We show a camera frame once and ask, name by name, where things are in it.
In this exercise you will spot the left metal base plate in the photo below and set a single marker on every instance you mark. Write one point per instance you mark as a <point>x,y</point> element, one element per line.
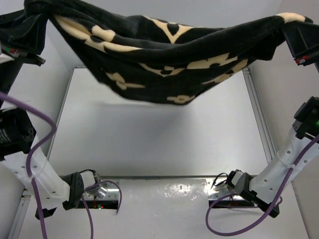
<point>105,190</point>

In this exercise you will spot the metal base plate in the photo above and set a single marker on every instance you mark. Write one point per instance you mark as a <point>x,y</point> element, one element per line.
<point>105,190</point>
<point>218,190</point>

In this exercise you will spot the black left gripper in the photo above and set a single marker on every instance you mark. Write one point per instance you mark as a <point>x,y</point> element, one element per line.
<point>20,31</point>

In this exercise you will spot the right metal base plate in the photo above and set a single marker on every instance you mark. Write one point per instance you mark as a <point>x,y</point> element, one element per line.
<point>218,190</point>

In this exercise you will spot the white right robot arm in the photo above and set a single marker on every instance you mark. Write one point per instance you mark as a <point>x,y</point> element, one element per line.
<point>302,144</point>

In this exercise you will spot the aluminium frame rail left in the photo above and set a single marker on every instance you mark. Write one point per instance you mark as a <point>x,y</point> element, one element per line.
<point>20,215</point>

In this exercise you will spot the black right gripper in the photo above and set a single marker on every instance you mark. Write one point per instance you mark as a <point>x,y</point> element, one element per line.
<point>304,37</point>

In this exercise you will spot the black floral plush pillowcase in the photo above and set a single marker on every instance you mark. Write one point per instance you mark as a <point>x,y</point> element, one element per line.
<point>146,59</point>

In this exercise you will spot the aluminium frame rail right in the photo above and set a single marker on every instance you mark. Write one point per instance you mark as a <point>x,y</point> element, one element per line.
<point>262,125</point>

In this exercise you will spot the aluminium frame rail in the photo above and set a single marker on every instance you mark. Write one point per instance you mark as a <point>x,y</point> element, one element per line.
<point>262,125</point>
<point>20,215</point>

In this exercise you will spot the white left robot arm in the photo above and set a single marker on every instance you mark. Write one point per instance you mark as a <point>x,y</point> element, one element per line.
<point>23,129</point>

